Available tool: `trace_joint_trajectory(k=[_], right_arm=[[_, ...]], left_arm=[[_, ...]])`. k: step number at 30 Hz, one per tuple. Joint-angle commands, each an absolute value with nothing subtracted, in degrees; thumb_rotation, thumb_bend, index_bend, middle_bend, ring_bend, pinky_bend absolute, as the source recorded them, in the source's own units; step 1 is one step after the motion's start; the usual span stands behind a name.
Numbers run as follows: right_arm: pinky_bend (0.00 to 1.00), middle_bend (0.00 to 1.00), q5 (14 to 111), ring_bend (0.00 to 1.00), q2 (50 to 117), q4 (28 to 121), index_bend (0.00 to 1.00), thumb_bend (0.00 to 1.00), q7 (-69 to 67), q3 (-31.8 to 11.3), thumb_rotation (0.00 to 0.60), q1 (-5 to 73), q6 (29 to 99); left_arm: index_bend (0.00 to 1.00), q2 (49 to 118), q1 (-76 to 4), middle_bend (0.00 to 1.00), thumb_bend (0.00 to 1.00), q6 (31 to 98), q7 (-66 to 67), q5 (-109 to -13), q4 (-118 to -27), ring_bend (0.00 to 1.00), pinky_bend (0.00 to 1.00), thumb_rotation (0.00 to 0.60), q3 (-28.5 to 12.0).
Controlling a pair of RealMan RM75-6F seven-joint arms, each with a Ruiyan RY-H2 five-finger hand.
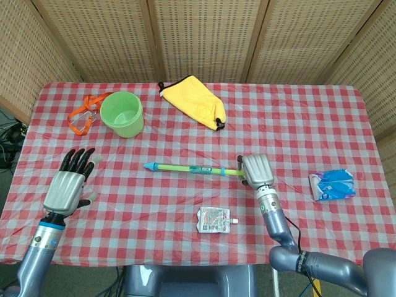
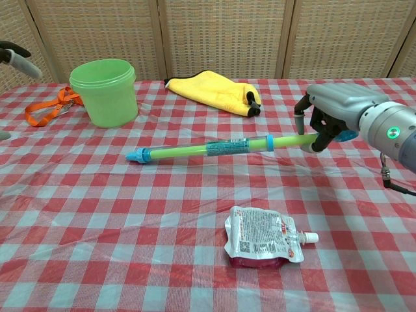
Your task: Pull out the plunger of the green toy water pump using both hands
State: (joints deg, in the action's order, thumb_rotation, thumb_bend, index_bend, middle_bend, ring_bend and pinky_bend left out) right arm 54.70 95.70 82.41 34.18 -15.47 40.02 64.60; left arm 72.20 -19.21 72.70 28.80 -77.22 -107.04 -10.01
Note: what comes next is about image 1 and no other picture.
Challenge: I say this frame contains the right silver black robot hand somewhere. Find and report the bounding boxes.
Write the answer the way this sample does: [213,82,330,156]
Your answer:
[236,153,276,189]

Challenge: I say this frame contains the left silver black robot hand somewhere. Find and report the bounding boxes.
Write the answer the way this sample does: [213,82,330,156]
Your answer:
[42,147,103,217]

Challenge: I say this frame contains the green blue water squirter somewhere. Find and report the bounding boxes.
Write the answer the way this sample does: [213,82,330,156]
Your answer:
[142,161,246,179]

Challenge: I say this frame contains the red white checkered tablecloth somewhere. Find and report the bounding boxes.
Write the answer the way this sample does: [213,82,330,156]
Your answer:
[0,82,396,269]

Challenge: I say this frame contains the drink pouch with white cap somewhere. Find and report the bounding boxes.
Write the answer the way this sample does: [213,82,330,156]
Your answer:
[197,206,239,234]

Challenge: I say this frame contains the blue tissue pack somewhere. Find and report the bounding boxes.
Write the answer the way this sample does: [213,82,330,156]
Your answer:
[308,168,356,202]

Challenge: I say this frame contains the yellow dry bag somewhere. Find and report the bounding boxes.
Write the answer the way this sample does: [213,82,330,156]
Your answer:
[157,75,226,132]

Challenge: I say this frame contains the green plastic bucket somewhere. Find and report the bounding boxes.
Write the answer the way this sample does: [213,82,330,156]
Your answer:
[100,91,145,139]

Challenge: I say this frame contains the white table leg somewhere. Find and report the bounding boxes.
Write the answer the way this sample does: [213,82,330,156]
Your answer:
[271,265,280,297]

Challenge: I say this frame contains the grey robot torso base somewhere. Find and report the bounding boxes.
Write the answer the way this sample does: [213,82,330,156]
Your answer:
[123,264,257,297]

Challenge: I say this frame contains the woven bamboo folding screen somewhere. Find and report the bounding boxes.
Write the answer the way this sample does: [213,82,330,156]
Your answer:
[0,0,396,192]

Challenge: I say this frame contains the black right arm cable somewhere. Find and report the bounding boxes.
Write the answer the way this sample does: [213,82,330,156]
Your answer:
[283,215,324,297]

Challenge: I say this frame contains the black floor cables bundle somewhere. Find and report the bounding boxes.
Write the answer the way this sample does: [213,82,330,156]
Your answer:
[0,106,28,170]

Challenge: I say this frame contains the orange lanyard with badge holder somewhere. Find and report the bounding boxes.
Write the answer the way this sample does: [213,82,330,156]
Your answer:
[67,92,114,136]

